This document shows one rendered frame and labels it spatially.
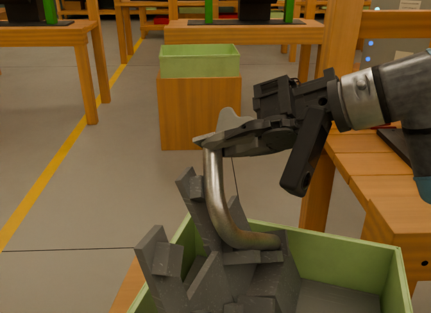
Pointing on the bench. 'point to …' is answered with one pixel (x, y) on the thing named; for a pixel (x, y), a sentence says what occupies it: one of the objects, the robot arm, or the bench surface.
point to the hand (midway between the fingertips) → (215, 151)
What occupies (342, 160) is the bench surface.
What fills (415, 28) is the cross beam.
